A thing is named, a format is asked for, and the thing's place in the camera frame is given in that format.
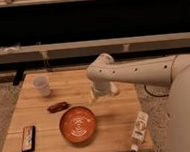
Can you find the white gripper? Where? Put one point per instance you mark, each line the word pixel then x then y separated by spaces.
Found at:
pixel 101 88

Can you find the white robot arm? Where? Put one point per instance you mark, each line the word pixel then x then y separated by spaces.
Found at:
pixel 170 71

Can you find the dark red snack bar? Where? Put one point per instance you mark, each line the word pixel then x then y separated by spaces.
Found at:
pixel 58 107

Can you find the wooden table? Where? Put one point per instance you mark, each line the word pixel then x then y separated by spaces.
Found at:
pixel 115 115

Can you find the white plastic bottle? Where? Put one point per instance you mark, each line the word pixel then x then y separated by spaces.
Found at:
pixel 139 130

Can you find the white plastic cup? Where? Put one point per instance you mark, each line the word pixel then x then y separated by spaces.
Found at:
pixel 41 83

